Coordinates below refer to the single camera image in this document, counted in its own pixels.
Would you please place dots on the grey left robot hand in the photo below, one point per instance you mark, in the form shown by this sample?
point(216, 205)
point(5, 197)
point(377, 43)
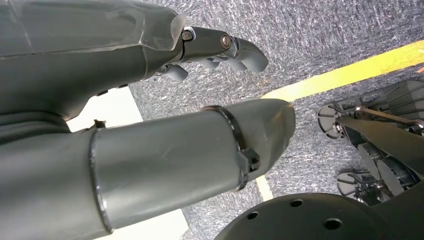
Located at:
point(149, 159)

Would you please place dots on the black wheeled robot chassis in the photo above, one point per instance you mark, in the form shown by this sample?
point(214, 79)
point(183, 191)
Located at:
point(391, 99)

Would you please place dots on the white floor panel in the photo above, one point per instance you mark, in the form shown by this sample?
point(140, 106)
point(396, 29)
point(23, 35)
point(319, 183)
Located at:
point(109, 106)

